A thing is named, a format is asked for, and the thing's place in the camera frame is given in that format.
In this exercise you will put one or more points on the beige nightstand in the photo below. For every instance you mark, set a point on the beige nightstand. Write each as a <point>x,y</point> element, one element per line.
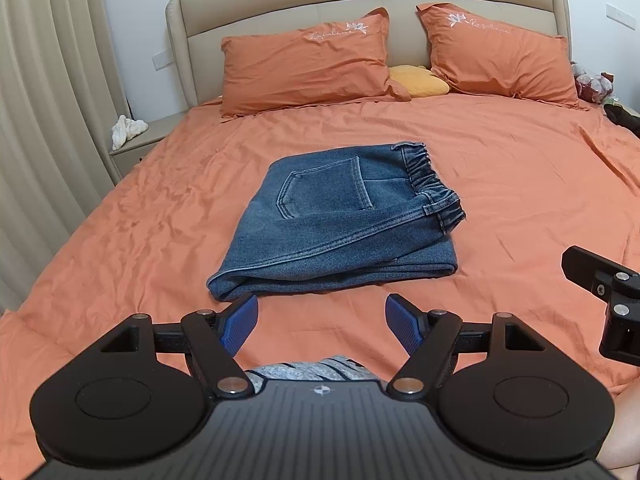
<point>150,145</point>

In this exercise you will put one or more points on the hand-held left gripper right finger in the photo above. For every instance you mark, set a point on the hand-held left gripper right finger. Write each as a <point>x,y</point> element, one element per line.
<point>404,324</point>

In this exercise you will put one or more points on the beige curtain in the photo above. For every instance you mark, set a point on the beige curtain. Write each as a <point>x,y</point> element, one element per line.
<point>45,110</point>

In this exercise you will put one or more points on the yellow pillow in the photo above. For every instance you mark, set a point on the yellow pillow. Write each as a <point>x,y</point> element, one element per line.
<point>420,82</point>

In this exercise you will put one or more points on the grey striped shirt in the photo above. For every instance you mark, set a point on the grey striped shirt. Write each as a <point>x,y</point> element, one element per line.
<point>310,370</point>

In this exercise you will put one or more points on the white crumpled cloth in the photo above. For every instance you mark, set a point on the white crumpled cloth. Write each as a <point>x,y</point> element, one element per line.
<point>127,131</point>

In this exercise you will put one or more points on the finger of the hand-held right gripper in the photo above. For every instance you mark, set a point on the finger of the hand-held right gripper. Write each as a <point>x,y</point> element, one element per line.
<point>590,270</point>

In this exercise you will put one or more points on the white wall socket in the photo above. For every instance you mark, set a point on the white wall socket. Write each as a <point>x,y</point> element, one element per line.
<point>619,14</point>
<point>162,60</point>

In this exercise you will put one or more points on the red plush toy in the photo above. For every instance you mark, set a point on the red plush toy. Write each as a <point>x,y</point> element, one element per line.
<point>592,85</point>

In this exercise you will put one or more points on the orange bed sheet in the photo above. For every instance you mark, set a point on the orange bed sheet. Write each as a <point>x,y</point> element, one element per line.
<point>150,210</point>

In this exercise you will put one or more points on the orange embroidered pillow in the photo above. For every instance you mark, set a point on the orange embroidered pillow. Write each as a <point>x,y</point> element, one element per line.
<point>305,70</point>
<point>500,55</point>

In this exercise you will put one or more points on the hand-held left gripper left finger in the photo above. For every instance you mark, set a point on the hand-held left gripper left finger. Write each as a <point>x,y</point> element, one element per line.
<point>241,324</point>

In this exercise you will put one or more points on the dark cloth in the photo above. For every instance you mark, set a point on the dark cloth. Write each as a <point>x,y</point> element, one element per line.
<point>625,117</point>

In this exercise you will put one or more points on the blue denim pants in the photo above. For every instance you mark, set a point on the blue denim pants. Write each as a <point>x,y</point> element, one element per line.
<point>325,220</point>

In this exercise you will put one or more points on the person's right forearm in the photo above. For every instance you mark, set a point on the person's right forearm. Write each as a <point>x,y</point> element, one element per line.
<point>625,435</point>

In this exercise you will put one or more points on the beige padded headboard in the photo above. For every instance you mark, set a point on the beige padded headboard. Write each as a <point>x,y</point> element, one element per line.
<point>280,5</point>

